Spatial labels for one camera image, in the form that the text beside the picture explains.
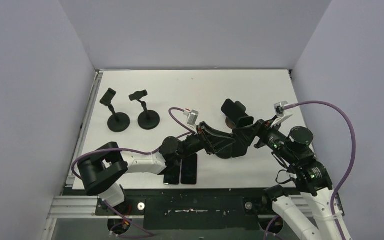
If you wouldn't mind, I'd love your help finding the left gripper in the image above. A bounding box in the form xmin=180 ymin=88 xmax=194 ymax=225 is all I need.
xmin=175 ymin=121 xmax=235 ymax=161

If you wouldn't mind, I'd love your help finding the wooden base phone stand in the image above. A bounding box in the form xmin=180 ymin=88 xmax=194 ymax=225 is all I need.
xmin=225 ymin=117 xmax=237 ymax=129

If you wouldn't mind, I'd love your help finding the dark blue phone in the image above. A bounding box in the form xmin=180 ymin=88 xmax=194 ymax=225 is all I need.
xmin=221 ymin=98 xmax=254 ymax=128

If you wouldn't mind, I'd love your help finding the magenta edged phone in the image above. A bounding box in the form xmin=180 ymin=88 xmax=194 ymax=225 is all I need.
xmin=180 ymin=153 xmax=198 ymax=185

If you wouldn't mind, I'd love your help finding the silver black phone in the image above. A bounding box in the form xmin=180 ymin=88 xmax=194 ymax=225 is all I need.
xmin=162 ymin=165 xmax=181 ymax=185

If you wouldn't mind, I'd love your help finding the black phone stand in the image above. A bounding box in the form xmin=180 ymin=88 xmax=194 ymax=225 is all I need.
xmin=129 ymin=89 xmax=161 ymax=130
xmin=99 ymin=88 xmax=131 ymax=133

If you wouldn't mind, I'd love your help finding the tall phone stand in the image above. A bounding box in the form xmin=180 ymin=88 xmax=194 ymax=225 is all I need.
xmin=215 ymin=145 xmax=243 ymax=159

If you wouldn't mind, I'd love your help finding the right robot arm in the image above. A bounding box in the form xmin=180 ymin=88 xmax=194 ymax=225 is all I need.
xmin=230 ymin=117 xmax=352 ymax=240

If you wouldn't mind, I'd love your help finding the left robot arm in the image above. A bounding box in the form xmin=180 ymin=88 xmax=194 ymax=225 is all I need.
xmin=73 ymin=122 xmax=236 ymax=215

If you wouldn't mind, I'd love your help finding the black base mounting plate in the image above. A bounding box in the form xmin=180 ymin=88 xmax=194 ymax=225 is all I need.
xmin=94 ymin=188 xmax=312 ymax=231

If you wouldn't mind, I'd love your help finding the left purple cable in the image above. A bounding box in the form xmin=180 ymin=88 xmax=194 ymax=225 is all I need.
xmin=71 ymin=106 xmax=196 ymax=181

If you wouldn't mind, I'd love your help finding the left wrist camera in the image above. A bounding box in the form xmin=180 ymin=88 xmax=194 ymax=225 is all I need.
xmin=183 ymin=108 xmax=199 ymax=126

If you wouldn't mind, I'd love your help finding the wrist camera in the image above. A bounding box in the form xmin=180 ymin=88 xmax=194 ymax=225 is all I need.
xmin=183 ymin=108 xmax=199 ymax=126
xmin=270 ymin=101 xmax=293 ymax=128

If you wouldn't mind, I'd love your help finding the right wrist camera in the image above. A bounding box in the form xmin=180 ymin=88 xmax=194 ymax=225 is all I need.
xmin=270 ymin=101 xmax=293 ymax=128

